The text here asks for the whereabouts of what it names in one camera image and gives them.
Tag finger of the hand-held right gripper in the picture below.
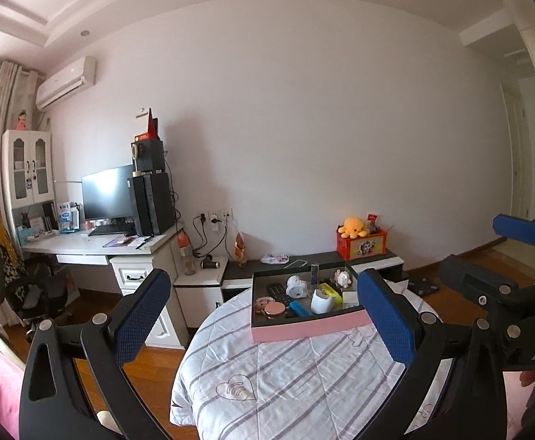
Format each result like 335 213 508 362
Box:
439 254 535 318
493 213 535 258

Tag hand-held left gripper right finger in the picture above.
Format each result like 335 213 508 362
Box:
357 269 509 440

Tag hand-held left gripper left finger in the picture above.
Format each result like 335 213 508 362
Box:
19 268 172 440

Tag yellow highlighter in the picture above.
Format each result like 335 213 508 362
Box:
320 283 344 304

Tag white perforated holder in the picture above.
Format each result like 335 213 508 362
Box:
310 289 335 315

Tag pink box with dark rim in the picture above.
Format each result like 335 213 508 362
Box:
251 259 371 344

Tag white round toy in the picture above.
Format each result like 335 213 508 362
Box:
287 275 307 299

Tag black remote control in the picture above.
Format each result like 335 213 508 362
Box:
267 284 292 306

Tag white nightstand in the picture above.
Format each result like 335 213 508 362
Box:
173 257 230 331

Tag white door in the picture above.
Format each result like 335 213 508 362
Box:
501 82 532 221

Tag bottle with orange cap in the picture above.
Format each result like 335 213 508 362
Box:
178 230 196 276

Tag red printed box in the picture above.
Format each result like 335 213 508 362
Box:
336 234 390 262

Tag black keyboard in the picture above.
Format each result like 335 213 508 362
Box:
88 224 131 237

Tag white desk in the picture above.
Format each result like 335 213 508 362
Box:
20 224 190 349

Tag orange octopus plush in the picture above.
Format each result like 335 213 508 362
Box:
338 217 368 238

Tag black office chair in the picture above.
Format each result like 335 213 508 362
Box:
0 213 74 336

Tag black white low cabinet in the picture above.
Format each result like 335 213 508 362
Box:
222 248 406 304

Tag striped white quilt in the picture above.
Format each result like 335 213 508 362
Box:
170 279 456 440

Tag black computer tower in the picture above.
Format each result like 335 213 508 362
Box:
127 172 176 236

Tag blue white carton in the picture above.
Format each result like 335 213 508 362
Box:
58 202 81 232

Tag black computer monitor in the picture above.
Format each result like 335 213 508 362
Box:
81 164 135 228

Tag yellow cloth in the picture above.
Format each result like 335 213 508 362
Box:
0 210 19 263

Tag black speaker box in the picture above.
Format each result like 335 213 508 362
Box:
131 139 166 175

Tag white hutch cabinet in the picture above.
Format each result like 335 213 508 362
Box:
1 129 55 239

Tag red gift bag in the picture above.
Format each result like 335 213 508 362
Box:
134 107 160 144

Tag white air conditioner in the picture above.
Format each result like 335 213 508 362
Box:
36 56 98 111

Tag beige curtain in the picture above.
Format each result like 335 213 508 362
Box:
0 59 43 221

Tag black power cable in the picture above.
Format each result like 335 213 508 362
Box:
189 215 230 258

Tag white wall sockets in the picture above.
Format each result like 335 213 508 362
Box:
197 208 236 228

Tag beige bed frame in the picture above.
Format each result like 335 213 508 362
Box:
0 334 28 373

